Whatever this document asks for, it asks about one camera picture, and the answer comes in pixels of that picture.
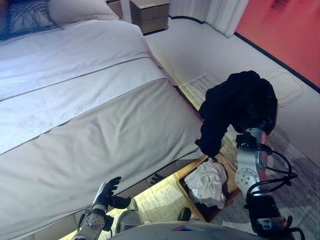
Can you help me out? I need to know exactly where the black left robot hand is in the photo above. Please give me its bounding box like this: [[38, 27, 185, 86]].
[[93, 176, 133, 210]]

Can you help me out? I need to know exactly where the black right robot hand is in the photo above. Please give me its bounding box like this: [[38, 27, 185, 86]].
[[236, 84, 279, 136]]

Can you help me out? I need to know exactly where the black garment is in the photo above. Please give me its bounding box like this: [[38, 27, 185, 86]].
[[194, 70, 279, 159]]

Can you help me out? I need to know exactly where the pale pink garment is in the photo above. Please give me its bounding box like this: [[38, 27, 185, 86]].
[[184, 161, 227, 201]]

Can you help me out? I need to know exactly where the white garment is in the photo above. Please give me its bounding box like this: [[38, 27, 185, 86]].
[[189, 188, 226, 210]]

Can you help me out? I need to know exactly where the brown wicker basket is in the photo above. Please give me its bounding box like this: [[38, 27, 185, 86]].
[[175, 152, 242, 223]]

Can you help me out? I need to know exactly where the bed with white cover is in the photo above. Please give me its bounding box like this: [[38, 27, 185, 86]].
[[0, 18, 205, 240]]

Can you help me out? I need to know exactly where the silver left robot leg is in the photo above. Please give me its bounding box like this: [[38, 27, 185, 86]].
[[114, 198, 145, 235]]

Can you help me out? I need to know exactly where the silver robot leg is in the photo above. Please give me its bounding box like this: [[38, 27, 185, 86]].
[[177, 207, 192, 222], [114, 198, 145, 235]]

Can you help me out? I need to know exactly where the silver right robot leg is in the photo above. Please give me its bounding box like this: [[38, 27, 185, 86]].
[[177, 207, 192, 222]]

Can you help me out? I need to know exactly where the white curtain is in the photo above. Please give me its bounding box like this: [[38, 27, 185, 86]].
[[169, 0, 251, 39]]

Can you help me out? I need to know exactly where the brown wooden nightstand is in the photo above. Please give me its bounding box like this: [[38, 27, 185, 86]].
[[129, 0, 171, 36]]

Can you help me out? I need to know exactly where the brown tufted headboard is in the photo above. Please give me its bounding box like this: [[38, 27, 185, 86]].
[[106, 0, 124, 20]]

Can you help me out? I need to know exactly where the plain beige pillow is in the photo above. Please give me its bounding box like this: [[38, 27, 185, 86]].
[[48, 0, 121, 26]]

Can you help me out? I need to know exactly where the patterned grey pillow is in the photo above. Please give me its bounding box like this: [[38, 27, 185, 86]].
[[0, 0, 60, 42]]

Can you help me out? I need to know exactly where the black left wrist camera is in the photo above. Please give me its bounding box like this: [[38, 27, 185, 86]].
[[103, 215, 115, 233]]

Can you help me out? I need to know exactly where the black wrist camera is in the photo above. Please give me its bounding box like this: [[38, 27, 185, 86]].
[[103, 215, 115, 233], [236, 131, 258, 149]]

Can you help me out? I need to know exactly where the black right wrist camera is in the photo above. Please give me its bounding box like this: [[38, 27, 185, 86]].
[[236, 131, 258, 149]]

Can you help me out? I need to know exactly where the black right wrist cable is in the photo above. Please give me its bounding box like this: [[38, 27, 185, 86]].
[[257, 146, 306, 240]]

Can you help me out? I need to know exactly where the brown padded bed frame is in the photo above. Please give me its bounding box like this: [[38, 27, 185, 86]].
[[24, 153, 210, 240]]

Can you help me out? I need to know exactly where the thick dark cord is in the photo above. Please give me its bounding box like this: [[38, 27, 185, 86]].
[[168, 15, 205, 25]]

